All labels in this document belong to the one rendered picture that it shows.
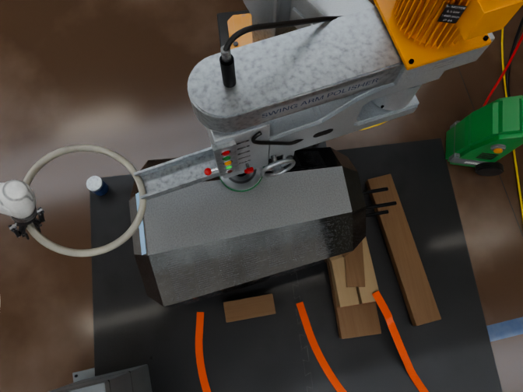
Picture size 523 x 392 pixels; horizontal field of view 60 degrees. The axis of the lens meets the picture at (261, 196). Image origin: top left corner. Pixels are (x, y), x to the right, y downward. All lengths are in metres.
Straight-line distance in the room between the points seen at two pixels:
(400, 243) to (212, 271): 1.28
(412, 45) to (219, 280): 1.40
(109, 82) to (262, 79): 2.19
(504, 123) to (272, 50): 1.78
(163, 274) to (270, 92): 1.17
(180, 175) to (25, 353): 1.70
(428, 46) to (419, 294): 1.79
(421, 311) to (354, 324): 0.42
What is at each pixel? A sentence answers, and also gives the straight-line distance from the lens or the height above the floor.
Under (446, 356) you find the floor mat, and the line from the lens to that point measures 3.12.
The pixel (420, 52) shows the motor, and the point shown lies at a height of 1.70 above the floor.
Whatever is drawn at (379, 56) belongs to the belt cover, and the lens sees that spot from 1.50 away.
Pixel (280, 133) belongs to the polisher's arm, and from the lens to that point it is 1.68.
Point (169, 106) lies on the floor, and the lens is 3.30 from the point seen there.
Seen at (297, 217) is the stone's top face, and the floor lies 0.80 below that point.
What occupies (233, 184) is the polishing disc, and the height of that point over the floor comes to 0.85.
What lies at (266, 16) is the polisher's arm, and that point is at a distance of 2.04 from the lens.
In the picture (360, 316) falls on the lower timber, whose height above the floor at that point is 0.11.
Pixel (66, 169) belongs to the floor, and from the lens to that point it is 3.33.
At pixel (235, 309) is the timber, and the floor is 0.13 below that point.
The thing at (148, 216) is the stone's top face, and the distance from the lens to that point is 2.22.
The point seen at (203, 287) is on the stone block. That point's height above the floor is 0.62.
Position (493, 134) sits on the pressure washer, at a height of 0.48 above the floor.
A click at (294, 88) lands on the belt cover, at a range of 1.41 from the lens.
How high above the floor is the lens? 2.91
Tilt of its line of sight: 75 degrees down
